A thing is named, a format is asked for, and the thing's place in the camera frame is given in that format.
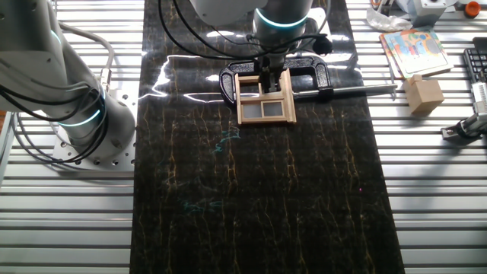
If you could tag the plain wooden block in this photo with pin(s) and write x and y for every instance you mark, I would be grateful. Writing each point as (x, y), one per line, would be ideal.
(424, 97)

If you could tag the crumpled clear plastic bag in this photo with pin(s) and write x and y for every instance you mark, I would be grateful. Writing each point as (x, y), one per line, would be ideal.
(388, 22)

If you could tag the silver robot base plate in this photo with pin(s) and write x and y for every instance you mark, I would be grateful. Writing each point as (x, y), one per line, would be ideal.
(121, 160)

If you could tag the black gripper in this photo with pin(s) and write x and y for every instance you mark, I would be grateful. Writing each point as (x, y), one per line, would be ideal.
(271, 67)

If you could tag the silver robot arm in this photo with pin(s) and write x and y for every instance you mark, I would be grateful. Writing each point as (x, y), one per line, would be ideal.
(38, 57)

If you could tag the miniature wooden window frame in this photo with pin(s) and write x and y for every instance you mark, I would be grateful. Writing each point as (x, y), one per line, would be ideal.
(266, 99)

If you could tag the colourful picture cards stack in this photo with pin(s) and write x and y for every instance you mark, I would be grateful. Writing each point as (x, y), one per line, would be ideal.
(416, 53)

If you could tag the orange round cap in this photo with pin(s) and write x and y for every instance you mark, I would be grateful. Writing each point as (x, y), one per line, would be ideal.
(472, 8)

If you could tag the black metal C-clamp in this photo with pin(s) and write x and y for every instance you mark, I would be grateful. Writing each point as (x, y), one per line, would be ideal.
(316, 68)

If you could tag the grey metal box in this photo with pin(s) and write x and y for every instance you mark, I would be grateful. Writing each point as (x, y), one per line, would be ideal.
(430, 11)

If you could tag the black marble pattern mat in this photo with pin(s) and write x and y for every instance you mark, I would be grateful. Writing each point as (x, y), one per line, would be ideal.
(266, 190)

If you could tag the black keyboard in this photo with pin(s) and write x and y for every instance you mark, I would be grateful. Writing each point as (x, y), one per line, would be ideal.
(475, 64)

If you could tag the silver metal actuator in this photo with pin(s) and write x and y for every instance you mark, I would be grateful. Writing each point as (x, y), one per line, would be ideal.
(470, 125)

